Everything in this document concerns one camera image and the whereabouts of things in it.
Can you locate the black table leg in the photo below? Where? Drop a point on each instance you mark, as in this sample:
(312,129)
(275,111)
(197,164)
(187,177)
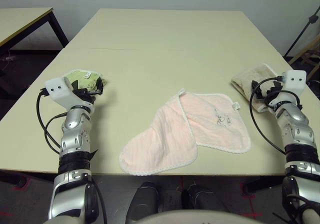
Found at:
(262,184)
(15,180)

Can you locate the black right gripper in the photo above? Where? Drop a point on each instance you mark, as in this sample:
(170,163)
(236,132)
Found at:
(266,94)

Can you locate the black robot right foot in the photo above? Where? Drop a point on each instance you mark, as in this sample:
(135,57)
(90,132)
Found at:
(200,196)

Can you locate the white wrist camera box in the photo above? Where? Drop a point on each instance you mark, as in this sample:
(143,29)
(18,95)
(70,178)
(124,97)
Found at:
(295,81)
(60,91)

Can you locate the black tripod stand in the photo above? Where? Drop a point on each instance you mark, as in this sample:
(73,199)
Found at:
(300,32)

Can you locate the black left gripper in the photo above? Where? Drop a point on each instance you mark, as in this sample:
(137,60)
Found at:
(86,94)

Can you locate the beige table with black frame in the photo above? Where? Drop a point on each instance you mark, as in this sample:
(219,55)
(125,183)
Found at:
(20,21)

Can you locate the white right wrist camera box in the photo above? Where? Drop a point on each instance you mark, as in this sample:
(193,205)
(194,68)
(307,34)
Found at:
(295,81)

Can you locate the beige folded towel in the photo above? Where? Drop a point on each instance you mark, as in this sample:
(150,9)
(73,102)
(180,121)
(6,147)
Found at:
(243,81)

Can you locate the pink towel with white trim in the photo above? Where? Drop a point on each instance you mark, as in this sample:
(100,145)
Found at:
(162,139)

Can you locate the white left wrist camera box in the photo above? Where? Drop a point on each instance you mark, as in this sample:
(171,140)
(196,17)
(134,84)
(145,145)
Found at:
(60,91)

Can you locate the pale robot torso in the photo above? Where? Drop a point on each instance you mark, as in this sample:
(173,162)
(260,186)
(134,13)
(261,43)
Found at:
(192,217)

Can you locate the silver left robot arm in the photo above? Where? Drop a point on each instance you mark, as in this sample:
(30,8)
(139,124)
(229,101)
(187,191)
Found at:
(72,124)

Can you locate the black robot foot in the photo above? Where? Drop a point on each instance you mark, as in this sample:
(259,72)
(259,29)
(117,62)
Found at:
(143,201)
(200,196)

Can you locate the black robot left foot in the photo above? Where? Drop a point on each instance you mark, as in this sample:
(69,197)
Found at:
(143,201)

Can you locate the green folded towel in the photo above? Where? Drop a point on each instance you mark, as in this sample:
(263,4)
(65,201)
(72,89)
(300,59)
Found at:
(85,77)

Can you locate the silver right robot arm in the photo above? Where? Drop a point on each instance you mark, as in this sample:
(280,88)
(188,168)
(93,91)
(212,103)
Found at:
(297,124)

